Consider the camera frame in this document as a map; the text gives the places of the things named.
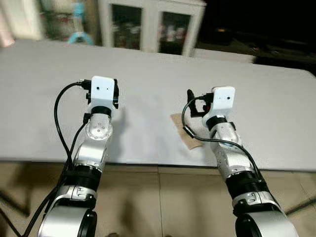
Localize brown paper scrap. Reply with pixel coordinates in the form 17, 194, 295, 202
170, 113, 210, 150

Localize light blue plastic object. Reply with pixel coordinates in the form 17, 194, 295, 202
68, 2, 94, 46

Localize white glass door cabinet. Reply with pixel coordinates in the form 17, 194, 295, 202
98, 0, 207, 57

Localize white display shelf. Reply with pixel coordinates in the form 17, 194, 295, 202
0, 0, 102, 47

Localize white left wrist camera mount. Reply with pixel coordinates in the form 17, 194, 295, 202
90, 76, 119, 110

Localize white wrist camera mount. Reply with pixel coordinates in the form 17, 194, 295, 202
211, 86, 236, 119
90, 76, 119, 110

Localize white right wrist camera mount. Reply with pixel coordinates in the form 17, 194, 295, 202
211, 86, 236, 119

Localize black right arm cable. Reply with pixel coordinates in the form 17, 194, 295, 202
181, 98, 270, 198

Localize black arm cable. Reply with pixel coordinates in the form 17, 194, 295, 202
20, 79, 93, 237
181, 98, 270, 198

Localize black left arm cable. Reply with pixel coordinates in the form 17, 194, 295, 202
20, 79, 93, 237

